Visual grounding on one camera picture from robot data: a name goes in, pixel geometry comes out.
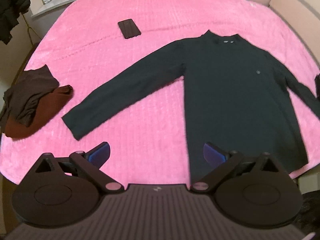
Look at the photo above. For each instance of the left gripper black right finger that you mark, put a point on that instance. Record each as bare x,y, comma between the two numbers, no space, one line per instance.
251,191

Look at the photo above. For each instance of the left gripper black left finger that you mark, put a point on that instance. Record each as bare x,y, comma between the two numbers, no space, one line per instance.
61,191

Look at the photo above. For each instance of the dark green long-sleeve shirt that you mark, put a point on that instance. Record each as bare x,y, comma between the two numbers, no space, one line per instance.
235,95

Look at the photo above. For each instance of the rust brown crumpled garment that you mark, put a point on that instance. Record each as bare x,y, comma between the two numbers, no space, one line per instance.
48,107

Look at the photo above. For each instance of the dark grey crumpled garment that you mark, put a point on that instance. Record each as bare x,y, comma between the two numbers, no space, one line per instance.
21,99

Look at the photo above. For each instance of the pink fuzzy bed blanket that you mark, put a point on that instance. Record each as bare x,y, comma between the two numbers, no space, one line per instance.
85,48

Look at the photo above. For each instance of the black smartphone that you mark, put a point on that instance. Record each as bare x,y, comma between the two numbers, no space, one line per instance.
128,28

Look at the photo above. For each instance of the black hanging jacket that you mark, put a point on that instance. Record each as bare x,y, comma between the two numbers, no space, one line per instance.
10,11

